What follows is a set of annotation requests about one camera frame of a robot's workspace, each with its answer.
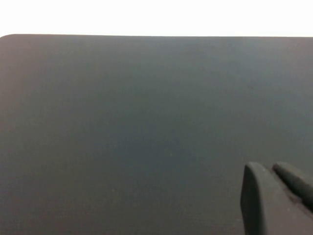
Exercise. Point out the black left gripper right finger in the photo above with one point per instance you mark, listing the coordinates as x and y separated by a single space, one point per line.
299 182

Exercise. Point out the black table mat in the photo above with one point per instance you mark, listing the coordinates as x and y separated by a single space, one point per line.
122 122

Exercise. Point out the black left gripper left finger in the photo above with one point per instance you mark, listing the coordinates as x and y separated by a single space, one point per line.
264 208

